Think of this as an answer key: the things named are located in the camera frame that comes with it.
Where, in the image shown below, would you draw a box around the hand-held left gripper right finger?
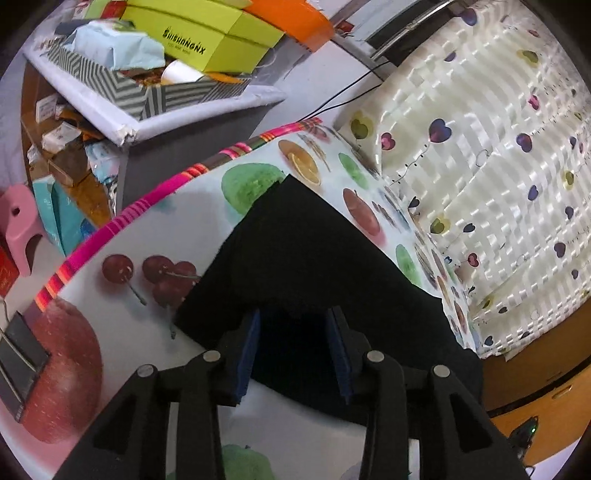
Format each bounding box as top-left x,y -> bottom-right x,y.
325,305 -> 532,480

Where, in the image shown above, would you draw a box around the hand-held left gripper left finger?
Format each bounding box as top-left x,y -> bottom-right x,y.
53,309 -> 262,480

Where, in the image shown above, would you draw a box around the black pants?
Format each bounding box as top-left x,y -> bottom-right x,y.
173,174 -> 483,428

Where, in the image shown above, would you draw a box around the fruit print tablecloth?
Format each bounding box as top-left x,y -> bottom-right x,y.
0,117 -> 481,480

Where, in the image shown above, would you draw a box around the small device with green light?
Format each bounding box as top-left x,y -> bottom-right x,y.
508,415 -> 541,462

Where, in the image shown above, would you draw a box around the wooden furniture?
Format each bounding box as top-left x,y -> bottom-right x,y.
480,305 -> 591,467

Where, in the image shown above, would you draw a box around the black binder clip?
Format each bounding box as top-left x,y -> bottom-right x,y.
0,300 -> 51,423

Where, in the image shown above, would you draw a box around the teal bag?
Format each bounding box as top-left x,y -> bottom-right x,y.
32,178 -> 98,257

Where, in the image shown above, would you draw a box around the heart print curtain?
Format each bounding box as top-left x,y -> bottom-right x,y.
335,0 -> 591,361

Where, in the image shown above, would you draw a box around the red box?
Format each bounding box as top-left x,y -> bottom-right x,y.
0,247 -> 20,298

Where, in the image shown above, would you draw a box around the pink plastic stool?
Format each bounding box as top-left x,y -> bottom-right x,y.
0,185 -> 44,273

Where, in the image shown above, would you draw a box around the white paper cup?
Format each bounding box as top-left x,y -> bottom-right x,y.
161,60 -> 206,86

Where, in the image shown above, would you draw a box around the grey striped box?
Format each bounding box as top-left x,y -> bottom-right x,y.
48,44 -> 252,121

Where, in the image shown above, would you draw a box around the yellow-green cardboard box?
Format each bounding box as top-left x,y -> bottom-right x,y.
121,0 -> 286,75

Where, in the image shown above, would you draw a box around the light blue packet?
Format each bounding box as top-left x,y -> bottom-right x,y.
69,21 -> 166,70

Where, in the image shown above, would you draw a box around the orange round container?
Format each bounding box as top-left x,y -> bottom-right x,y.
242,0 -> 334,52

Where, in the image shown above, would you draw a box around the black cable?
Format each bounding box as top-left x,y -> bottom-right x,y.
295,65 -> 393,123

